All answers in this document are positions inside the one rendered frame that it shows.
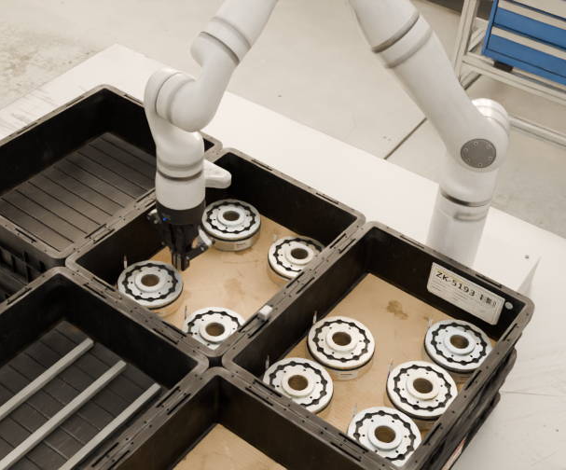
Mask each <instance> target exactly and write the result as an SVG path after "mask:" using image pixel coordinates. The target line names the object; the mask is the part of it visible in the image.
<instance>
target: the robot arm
mask: <svg viewBox="0 0 566 470"><path fill-rule="evenodd" d="M278 1H279V0H226V1H225V2H224V3H223V5H222V6H221V7H220V8H219V9H218V10H217V11H216V12H215V14H214V15H213V16H212V18H211V19H210V20H209V22H208V23H207V24H206V25H205V27H204V28H203V29H202V31H201V32H200V34H199V35H198V36H197V37H196V39H195V40H194V42H193V43H192V45H191V48H190V53H191V56H192V58H193V59H194V61H195V62H196V63H197V64H198V65H199V66H200V67H201V68H202V70H201V74H200V77H199V78H198V80H196V79H194V78H192V77H190V76H187V75H186V74H184V73H182V72H180V71H178V70H176V69H173V68H170V67H164V68H160V69H158V70H157V71H156V72H154V73H153V74H152V75H151V77H150V78H149V79H148V80H147V82H146V85H145V92H144V106H145V114H146V117H147V120H148V124H149V127H150V130H151V133H152V136H153V138H154V141H155V143H156V146H157V172H156V209H155V210H153V211H152V212H151V213H149V214H148V215H147V216H146V218H147V219H148V221H149V223H150V225H151V227H152V228H153V229H154V231H155V233H156V234H157V236H158V238H159V240H160V242H161V244H162V245H163V246H166V245H167V246H168V247H169V249H170V252H171V253H172V264H173V267H174V268H176V269H177V270H178V271H179V273H182V272H183V271H185V270H186V269H188V268H189V266H190V260H192V259H193V258H195V257H197V256H199V255H201V254H202V253H204V252H205V251H207V250H208V249H209V248H210V247H212V246H213V245H214V244H215V240H214V238H210V239H208V238H207V236H206V235H205V234H204V232H203V231H204V225H203V223H202V217H203V214H204V210H205V188H206V187H216V188H226V187H229V186H230V184H231V174H230V173H229V172H228V171H226V170H224V169H222V168H220V167H218V166H216V165H214V164H212V163H211V162H209V161H207V160H206V159H204V142H203V139H202V137H201V135H200V134H199V133H198V131H200V130H202V129H204V128H205V127H206V126H208V125H209V124H210V123H211V121H212V120H213V119H214V116H215V114H216V112H217V110H218V107H219V105H220V103H221V101H222V98H223V95H224V93H225V91H226V88H227V86H228V82H229V81H230V78H231V76H232V74H233V72H234V70H235V69H236V68H237V66H238V65H239V64H240V62H241V61H242V59H243V58H244V57H245V56H246V54H247V53H248V52H249V50H250V49H251V48H252V46H253V45H254V44H255V42H256V40H257V39H258V38H259V37H260V35H261V33H262V32H263V30H264V28H265V26H266V24H267V22H268V20H269V17H270V14H271V12H272V10H273V9H274V7H275V5H276V4H277V2H278ZM348 2H349V4H350V7H351V9H352V14H353V16H354V19H355V22H356V25H357V28H358V30H359V33H360V35H361V37H362V38H363V40H364V42H365V44H366V46H367V47H368V48H369V50H370V51H371V52H372V53H373V54H374V56H375V57H376V58H377V59H378V61H379V62H380V63H381V64H382V66H383V67H384V68H385V69H386V70H387V72H388V73H389V74H390V75H391V76H392V77H393V78H394V79H395V81H396V82H397V83H398V84H399V85H400V87H401V88H402V89H403V90H404V92H405V93H406V94H407V95H408V97H409V98H410V99H411V100H412V101H413V102H414V104H415V105H417V106H418V107H419V109H420V110H421V111H422V113H423V114H424V115H425V116H426V117H427V119H428V120H429V122H430V123H431V124H432V126H433V127H434V129H435V131H436V132H437V134H438V136H439V137H440V139H441V140H442V142H443V143H444V145H445V146H446V148H447V151H446V155H445V158H444V162H443V167H442V173H441V177H440V182H439V186H438V190H437V194H436V198H435V206H434V209H433V213H432V218H431V222H430V226H429V229H428V234H427V238H426V242H425V245H427V246H429V247H430V248H432V249H434V250H436V251H437V252H439V253H441V254H443V255H445V256H448V257H450V258H452V259H454V260H456V261H458V262H460V263H462V264H464V265H465V266H467V267H469V268H471V269H472V268H473V266H474V262H475V259H476V253H477V250H478V246H479V244H480V240H481V237H482V233H483V229H484V227H485V223H486V220H487V216H488V213H489V209H490V204H491V200H492V197H493V194H494V190H495V188H496V183H497V177H498V172H499V168H500V166H501V165H502V163H503V162H504V159H505V157H506V154H507V151H508V147H509V135H510V119H509V116H508V114H507V113H506V111H505V110H504V108H503V107H502V106H501V105H500V104H498V103H496V102H495V101H493V100H490V99H474V100H472V101H471V100H470V99H469V98H468V96H467V95H466V94H465V92H464V91H463V89H462V87H461V85H460V83H459V81H458V79H457V77H456V75H455V73H454V71H453V68H452V66H451V63H450V61H449V58H448V55H447V53H446V51H445V50H444V48H443V46H442V44H441V42H440V40H439V39H438V37H437V36H436V34H435V32H434V30H433V29H432V28H431V26H430V25H429V24H428V22H427V21H426V20H425V19H424V17H423V16H422V15H421V13H420V12H419V11H418V10H417V9H416V8H415V7H414V6H413V5H412V4H411V3H410V1H409V0H348ZM164 229H165V235H166V237H165V236H164V235H163V233H162V231H163V230H164ZM197 237H198V240H197V244H196V247H195V248H192V245H193V242H194V241H195V238H197Z"/></svg>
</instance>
